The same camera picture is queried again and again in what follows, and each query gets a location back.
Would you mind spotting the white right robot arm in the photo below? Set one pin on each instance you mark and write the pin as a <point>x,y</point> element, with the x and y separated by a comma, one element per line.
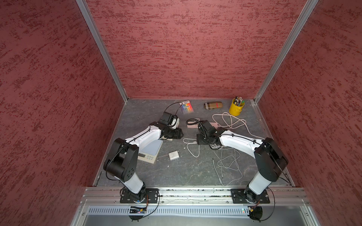
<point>269,158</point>

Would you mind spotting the pink power strip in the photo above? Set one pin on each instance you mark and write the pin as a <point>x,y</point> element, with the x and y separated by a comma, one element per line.
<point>195,126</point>

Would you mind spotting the rainbow highlighter pack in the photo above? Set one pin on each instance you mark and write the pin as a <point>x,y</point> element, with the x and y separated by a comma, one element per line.
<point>186,107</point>

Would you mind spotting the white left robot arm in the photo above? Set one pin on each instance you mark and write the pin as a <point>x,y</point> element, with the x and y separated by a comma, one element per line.
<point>121,161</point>

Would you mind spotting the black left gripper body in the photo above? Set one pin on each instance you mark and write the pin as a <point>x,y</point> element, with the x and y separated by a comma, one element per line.
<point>173,133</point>

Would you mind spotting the aluminium corner post right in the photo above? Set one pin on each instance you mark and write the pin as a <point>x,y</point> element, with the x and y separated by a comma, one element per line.
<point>294,33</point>

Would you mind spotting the plaid brown glasses case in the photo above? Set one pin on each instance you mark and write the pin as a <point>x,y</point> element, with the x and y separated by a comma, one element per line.
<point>213,105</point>

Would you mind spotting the small white charger block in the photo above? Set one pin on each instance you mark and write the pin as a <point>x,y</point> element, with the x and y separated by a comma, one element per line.
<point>174,155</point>

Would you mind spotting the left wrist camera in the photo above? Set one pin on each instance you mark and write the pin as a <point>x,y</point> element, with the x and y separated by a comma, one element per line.
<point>175,122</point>

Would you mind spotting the aluminium corner post left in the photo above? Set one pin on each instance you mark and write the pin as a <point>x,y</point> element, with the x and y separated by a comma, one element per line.
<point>101,46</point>

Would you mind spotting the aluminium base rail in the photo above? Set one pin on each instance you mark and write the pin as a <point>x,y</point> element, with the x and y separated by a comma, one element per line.
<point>190,201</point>

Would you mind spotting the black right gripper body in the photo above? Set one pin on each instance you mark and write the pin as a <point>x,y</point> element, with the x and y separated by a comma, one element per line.
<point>203,139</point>

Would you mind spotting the white electronic scale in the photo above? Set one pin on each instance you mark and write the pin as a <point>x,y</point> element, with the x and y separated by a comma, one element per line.
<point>150,152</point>

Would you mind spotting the yellow metal pencil bucket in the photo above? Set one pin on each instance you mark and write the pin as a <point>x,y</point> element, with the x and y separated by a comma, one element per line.
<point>235,110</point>

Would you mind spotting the aluminium corner post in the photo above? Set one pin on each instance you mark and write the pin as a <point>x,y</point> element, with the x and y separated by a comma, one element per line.
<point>294,33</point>
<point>101,46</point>

